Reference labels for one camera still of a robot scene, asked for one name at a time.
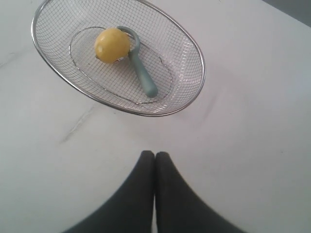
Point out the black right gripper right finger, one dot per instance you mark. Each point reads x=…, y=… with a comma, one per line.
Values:
x=178, y=208

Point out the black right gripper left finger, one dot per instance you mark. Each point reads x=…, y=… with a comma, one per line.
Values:
x=130, y=208

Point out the teal handled vegetable peeler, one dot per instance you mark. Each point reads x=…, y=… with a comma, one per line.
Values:
x=149, y=87

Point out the yellow lemon with sticker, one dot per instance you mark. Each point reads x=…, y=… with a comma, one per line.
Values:
x=111, y=45

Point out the oval steel mesh basket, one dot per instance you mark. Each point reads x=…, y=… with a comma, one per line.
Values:
x=64, y=33

